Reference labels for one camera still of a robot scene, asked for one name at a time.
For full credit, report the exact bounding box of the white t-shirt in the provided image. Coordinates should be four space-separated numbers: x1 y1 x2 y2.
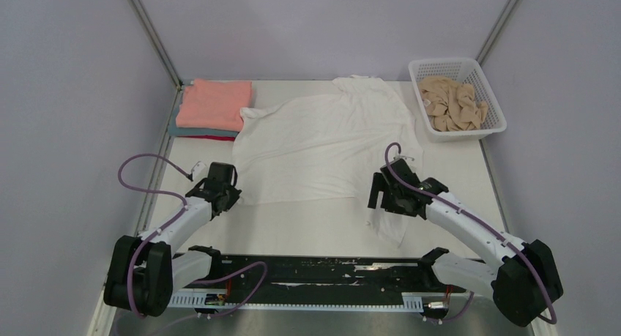
231 75 425 249

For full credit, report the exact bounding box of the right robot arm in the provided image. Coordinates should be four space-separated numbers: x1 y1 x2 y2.
368 159 564 327

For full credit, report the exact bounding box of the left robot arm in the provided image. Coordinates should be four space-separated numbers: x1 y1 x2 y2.
103 163 241 316

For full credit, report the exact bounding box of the folded red t-shirt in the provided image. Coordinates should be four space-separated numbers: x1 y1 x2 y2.
177 135 236 142

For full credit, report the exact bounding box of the folded pink t-shirt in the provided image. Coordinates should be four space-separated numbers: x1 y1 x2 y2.
176 78 253 132

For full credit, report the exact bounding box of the beige crumpled t-shirt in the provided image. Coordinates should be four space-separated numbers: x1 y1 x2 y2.
418 76 489 132

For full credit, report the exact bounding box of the white plastic basket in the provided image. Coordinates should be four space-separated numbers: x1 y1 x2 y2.
409 58 507 143

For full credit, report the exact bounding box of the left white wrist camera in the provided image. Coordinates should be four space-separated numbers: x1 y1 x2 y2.
190 161 208 181

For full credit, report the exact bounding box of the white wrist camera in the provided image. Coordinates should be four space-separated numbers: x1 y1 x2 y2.
393 153 416 162
190 161 208 181

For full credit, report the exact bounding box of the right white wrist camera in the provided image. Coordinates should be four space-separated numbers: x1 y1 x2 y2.
393 153 416 162

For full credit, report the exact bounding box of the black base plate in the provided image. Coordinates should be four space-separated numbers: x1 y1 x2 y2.
183 255 464 304

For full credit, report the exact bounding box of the white slotted cable duct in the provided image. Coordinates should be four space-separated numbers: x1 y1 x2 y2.
168 289 425 313

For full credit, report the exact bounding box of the left aluminium corner post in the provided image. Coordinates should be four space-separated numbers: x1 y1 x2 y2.
127 0 183 91

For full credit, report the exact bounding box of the aluminium corner post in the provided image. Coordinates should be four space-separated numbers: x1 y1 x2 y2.
475 0 521 66
127 0 183 91

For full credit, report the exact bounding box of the right aluminium corner post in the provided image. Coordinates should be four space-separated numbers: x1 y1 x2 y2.
475 0 521 66

